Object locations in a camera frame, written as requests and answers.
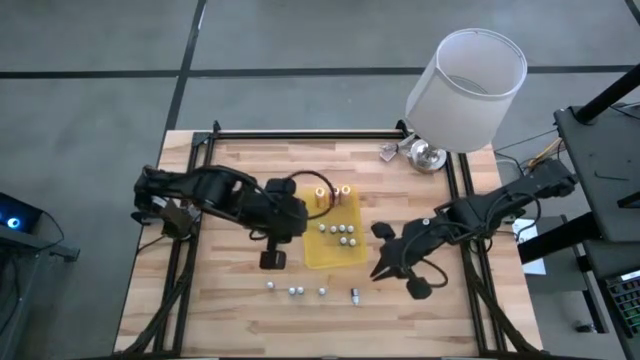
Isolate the grey metal stand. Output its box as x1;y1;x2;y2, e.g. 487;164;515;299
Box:
0;224;81;264

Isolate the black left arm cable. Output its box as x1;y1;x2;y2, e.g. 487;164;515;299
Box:
287;169;337;221

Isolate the yellow cable bundle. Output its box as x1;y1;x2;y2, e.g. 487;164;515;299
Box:
527;137;564;169

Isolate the silver lamp white shade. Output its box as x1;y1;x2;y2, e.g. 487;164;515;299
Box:
404;28;529;175

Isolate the crumpled clear plastic wrap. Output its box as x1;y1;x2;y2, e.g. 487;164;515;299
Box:
379;134;416;162

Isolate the black computer blue light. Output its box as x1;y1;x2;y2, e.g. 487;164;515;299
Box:
0;192;44;236

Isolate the black keyboard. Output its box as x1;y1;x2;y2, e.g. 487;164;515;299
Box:
605;269;640;341

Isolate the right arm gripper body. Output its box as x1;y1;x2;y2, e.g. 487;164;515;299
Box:
369;216;451;301

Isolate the black round pole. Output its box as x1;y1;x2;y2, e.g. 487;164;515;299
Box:
573;63;640;125

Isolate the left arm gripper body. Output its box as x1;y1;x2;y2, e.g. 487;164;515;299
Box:
249;177;309;271

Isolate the black cart beam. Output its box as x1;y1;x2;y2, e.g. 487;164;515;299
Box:
517;212;601;265

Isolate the white paper sheet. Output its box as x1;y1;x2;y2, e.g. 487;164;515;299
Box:
512;218;549;277

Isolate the black aluminium table frame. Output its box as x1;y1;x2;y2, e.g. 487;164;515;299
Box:
114;119;546;359

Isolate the black side cart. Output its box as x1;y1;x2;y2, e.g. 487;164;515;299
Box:
553;102;640;246

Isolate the yellow translucent plastic bin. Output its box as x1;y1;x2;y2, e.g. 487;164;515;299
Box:
302;184;369;270

